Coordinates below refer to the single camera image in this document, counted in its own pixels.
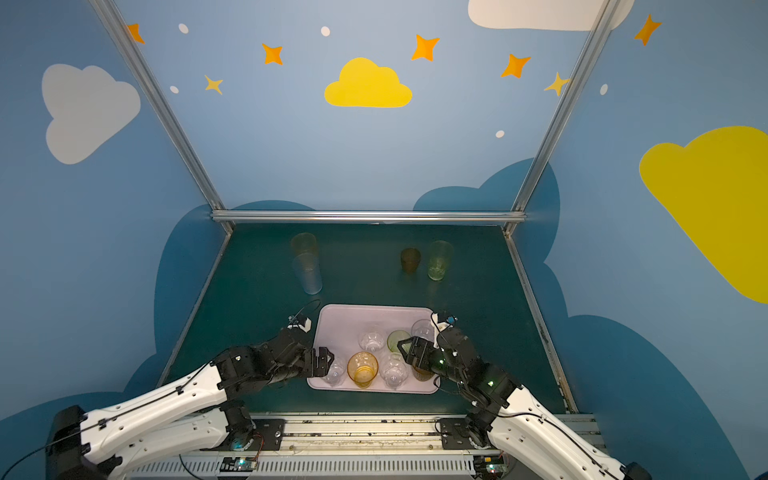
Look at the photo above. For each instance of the right aluminium frame post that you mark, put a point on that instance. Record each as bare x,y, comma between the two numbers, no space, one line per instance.
580,75

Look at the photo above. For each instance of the right controller board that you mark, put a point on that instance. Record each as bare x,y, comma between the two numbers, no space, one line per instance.
489,468

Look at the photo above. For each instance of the tall green glass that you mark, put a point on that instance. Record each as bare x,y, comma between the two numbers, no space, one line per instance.
439,259

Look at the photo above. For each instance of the aluminium mounting rail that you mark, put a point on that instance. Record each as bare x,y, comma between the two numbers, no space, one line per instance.
351,447

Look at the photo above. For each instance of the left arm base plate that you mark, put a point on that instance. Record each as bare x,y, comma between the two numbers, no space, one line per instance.
265,434

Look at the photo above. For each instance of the controller board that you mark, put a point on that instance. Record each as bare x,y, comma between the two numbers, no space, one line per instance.
489,468
238,465

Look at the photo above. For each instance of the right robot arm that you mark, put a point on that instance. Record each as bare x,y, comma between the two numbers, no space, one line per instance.
506,416

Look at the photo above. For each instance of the tall blue frosted glass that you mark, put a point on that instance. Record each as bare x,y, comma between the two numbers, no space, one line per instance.
307,269

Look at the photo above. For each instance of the lilac plastic tray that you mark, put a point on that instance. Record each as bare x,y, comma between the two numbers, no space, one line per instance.
338,328

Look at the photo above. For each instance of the dark amber dimpled glass front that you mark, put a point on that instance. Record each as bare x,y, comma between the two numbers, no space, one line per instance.
422,375

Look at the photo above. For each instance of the aluminium frame post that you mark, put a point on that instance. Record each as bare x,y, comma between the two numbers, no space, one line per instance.
580,75
113,22

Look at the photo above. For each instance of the back horizontal aluminium frame bar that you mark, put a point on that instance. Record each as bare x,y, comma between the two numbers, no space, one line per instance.
366,217

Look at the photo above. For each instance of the small green glass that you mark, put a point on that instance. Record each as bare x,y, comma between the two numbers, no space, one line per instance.
395,338

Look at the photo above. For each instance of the tall amber glass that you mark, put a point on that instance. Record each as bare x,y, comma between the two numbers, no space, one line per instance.
304,243

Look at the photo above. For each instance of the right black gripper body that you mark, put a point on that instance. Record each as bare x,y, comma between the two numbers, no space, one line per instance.
420,352

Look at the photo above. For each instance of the clear faceted glass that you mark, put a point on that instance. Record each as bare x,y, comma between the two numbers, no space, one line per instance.
424,328
394,371

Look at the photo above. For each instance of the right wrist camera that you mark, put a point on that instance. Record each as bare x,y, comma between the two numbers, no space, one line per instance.
443,320

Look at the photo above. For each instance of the short orange glass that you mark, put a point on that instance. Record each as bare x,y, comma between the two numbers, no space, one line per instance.
362,368

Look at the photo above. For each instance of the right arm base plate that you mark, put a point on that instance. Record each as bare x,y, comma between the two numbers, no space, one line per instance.
460,434

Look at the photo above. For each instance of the left controller board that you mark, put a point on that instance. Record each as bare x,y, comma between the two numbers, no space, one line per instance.
238,465

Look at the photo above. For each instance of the dark amber dimpled glass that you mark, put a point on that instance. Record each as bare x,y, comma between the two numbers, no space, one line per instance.
410,259
422,375

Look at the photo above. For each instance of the left aluminium frame post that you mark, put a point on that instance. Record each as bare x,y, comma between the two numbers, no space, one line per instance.
113,22

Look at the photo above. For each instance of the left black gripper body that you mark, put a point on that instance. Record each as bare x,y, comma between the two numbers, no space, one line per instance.
312,360

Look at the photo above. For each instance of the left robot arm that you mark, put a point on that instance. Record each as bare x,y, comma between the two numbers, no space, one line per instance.
200,411

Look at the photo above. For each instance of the dark amber dimpled glass back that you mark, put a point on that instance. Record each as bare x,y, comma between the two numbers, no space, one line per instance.
410,259

